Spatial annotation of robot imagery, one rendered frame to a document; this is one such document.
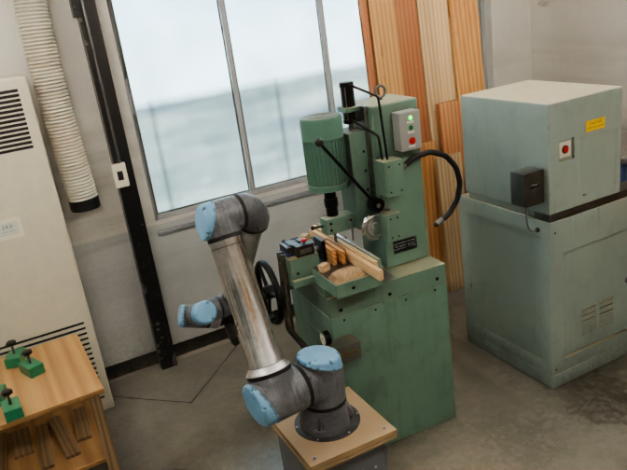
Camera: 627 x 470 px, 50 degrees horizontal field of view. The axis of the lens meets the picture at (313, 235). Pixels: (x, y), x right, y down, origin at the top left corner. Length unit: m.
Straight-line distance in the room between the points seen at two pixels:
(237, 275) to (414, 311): 1.09
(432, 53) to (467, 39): 0.29
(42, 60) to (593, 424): 3.07
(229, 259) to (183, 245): 1.90
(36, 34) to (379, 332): 2.12
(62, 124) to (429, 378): 2.15
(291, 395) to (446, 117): 2.69
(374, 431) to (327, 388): 0.23
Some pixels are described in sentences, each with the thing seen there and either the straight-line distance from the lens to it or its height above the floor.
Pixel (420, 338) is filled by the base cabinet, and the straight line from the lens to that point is 3.07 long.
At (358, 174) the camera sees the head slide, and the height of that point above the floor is 1.24.
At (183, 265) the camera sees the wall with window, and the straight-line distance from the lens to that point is 4.06.
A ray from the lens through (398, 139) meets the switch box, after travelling 2.81.
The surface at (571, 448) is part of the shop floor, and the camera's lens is 3.24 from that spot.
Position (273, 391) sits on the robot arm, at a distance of 2.17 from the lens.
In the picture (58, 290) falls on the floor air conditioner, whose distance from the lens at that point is 3.64.
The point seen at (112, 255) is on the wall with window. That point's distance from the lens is 3.94.
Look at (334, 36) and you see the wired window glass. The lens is 4.32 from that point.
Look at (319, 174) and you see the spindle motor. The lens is 2.78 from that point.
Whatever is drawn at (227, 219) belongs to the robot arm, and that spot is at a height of 1.35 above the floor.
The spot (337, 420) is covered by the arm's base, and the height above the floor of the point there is 0.64.
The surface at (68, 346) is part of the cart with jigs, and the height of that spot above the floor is 0.53.
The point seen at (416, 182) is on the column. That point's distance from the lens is 2.95.
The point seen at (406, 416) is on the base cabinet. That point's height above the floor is 0.11.
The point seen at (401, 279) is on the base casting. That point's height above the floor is 0.79.
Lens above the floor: 1.98
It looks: 20 degrees down
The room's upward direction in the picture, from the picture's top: 8 degrees counter-clockwise
